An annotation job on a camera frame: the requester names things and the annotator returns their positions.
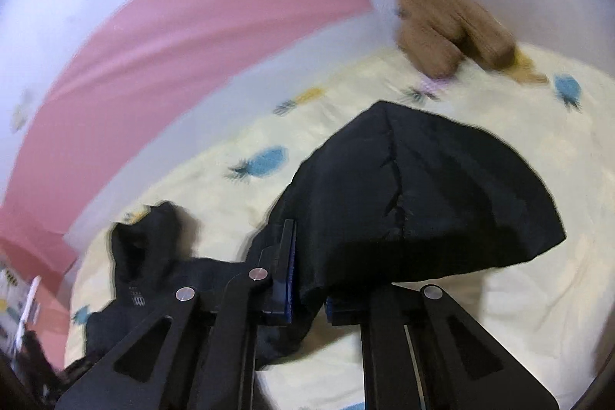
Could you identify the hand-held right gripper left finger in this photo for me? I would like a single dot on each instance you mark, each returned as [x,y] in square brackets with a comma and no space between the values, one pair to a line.
[284,275]

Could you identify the cream pineapple print bedsheet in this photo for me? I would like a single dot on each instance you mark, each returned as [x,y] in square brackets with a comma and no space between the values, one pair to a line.
[504,323]

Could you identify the yellow grey wall sticker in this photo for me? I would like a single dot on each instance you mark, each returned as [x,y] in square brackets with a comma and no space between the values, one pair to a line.
[21,110]

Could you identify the white rail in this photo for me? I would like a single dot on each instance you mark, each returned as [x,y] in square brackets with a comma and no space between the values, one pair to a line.
[28,309]

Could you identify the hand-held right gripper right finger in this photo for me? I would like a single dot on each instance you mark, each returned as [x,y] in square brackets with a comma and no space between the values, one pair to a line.
[347,315]

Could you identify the brown teddy bear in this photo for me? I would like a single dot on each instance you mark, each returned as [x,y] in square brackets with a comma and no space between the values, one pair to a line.
[442,21]

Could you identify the black jacket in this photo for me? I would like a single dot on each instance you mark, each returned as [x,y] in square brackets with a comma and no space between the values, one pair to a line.
[408,194]

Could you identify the white pineapple print cushion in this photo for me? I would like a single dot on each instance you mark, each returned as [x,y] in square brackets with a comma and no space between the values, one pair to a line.
[8,299]

